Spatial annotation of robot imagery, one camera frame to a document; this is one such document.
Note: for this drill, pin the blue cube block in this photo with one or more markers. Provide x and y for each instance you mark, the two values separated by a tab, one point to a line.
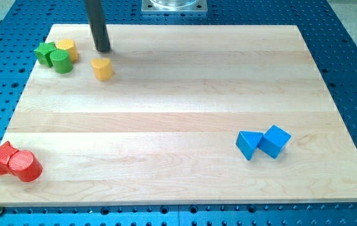
273	141

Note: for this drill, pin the green cylinder block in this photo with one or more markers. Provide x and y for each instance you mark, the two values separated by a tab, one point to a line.
61	61

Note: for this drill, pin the blue triangle block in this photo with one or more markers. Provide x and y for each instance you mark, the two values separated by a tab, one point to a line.
247	142

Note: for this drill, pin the yellow hexagon block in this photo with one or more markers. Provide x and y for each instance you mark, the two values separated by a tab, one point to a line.
70	47

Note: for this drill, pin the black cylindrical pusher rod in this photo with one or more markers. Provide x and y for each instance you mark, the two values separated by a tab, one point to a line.
97	23

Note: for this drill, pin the red star block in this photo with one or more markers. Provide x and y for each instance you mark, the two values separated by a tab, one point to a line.
7	150

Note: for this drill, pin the green star block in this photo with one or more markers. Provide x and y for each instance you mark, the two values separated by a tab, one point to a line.
43	52

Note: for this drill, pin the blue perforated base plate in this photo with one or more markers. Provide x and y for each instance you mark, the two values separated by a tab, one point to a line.
26	23

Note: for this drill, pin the yellow heart block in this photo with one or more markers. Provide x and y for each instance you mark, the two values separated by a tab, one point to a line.
102	68

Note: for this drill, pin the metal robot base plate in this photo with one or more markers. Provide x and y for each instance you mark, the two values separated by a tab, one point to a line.
173	6

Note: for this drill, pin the wooden board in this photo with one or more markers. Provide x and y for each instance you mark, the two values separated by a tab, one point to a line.
163	129

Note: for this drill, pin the red cylinder block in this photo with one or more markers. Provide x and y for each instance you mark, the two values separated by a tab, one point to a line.
25	166

